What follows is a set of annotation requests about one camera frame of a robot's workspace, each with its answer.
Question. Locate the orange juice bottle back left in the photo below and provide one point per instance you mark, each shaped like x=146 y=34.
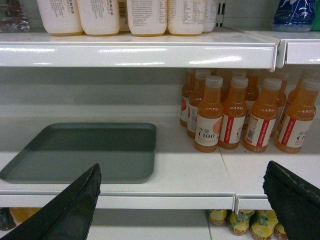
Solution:
x=186 y=91

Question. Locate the orange C100 juice bottle front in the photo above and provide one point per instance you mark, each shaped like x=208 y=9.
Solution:
x=209 y=116

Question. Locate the white yogurt drink bottle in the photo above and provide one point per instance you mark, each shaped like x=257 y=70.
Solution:
x=147 y=18
x=60 y=17
x=186 y=17
x=99 y=17

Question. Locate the grey rectangular serving tray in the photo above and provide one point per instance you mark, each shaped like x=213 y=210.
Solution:
x=61 y=152

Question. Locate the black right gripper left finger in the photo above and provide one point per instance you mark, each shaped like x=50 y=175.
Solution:
x=68 y=216

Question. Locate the white middle store shelf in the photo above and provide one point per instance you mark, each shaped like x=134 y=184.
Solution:
x=183 y=178

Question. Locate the orange juice bottle red label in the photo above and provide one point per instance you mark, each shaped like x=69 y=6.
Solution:
x=234 y=113

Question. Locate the white store shelf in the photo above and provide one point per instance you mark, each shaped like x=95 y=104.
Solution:
x=224 y=48
x=183 y=178

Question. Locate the orange juice bottle second row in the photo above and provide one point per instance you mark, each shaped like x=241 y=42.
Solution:
x=195 y=99

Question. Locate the orange juice bottle far right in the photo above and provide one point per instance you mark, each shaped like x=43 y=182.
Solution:
x=298 y=118

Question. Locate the white upper store shelf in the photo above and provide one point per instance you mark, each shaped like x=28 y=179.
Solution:
x=224 y=48

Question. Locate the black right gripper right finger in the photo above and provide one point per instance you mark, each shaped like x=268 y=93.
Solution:
x=295 y=201

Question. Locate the yellow green tea bottle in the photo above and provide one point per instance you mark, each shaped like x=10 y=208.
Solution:
x=263 y=224

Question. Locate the blue label water bottle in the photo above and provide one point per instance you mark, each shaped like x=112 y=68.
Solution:
x=294 y=16

